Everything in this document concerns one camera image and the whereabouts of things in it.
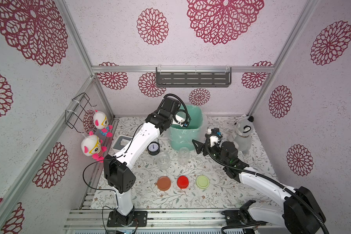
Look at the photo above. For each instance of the red lid peanut jar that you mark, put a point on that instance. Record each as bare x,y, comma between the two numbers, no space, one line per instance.
183,156

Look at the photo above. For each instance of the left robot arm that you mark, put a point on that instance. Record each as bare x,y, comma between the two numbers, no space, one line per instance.
118,168

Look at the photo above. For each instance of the grey husky plush toy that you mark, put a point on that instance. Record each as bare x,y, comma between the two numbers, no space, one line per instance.
241,135

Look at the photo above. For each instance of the green jar lid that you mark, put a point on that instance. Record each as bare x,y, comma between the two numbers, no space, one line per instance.
202,182

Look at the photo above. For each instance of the green trash bin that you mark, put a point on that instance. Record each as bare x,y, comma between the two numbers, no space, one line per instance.
187,136

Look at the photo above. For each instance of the red jar lid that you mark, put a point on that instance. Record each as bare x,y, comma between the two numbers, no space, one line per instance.
182,182

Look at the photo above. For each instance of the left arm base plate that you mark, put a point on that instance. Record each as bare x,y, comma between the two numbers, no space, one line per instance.
133,219

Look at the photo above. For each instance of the plush toy blue dotted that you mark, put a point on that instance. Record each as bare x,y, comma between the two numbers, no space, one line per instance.
101,122

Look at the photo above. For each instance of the brown jar lid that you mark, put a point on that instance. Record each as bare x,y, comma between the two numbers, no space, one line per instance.
164,183

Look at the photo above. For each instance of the black alarm clock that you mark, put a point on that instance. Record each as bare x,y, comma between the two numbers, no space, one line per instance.
153,148

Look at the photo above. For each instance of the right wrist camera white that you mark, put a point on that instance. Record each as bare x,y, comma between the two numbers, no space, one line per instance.
214,136

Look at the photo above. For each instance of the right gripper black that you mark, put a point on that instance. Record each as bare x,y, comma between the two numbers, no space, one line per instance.
205,145

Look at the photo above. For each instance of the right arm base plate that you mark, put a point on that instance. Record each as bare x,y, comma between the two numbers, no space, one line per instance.
240,219

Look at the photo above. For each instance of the glass peanut jar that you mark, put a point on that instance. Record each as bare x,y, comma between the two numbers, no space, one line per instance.
163,160

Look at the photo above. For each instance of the dark grey wall shelf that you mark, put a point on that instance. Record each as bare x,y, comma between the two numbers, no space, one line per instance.
180,79

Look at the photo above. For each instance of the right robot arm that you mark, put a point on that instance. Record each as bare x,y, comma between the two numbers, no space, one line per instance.
298,209

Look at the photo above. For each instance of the black wire wall rack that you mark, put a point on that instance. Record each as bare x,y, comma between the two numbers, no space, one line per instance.
80,118

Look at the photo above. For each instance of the plush toy red striped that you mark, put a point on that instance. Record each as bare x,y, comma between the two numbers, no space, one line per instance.
92,147

